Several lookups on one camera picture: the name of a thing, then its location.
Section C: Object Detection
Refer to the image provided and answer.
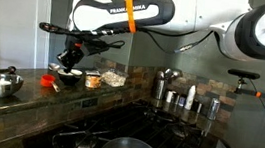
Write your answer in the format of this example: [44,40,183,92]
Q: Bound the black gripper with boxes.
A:
[60,36,88,76]

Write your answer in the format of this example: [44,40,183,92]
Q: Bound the metal spoon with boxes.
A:
[47,62,71,75]

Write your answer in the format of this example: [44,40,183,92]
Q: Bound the black bowl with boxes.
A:
[55,66,84,87]

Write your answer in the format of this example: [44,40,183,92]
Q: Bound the orange wrist clip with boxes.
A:
[73,41,84,49]

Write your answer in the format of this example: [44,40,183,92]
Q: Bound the orange measuring cup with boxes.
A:
[38,73,63,94]

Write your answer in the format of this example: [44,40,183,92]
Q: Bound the open nut can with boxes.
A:
[83,69,103,90]

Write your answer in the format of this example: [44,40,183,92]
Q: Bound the clear plastic food bag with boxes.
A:
[99,67,129,89]

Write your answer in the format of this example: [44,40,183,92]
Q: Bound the white pumpkin seeds pile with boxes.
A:
[100,70,127,88]

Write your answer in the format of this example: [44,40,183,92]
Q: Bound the black rod with ball end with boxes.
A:
[0,64,18,79]

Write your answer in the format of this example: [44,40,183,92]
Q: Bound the perforated steel utensil holder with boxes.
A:
[152,77,170,102]

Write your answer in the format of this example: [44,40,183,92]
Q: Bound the steel ladle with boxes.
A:
[161,67,183,88]

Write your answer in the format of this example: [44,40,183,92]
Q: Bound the small white cup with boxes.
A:
[164,89,176,105]

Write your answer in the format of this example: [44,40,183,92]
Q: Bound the black gas stove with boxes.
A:
[22,87,243,148]

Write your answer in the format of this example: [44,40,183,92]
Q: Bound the small blue jar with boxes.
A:
[177,94,187,108]

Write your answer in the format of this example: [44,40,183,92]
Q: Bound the white plastic bottle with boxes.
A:
[184,83,198,111]

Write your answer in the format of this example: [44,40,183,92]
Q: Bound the black shaker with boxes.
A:
[191,99,204,114]

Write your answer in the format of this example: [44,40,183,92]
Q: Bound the silver metal can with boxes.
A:
[206,97,221,122]

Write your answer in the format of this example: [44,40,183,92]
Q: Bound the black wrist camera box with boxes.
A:
[55,49,70,65]

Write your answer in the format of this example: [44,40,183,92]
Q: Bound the black cable junction box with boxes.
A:
[82,37,111,57]

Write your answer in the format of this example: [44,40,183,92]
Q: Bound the dark wall outlet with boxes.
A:
[80,94,100,111]

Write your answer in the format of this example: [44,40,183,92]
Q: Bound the orange strap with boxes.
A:
[120,0,141,35]

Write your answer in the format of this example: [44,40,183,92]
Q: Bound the thin black cable silver plug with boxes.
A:
[134,21,213,59]

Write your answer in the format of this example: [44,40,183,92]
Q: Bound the black camera on stand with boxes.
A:
[227,68,262,81]

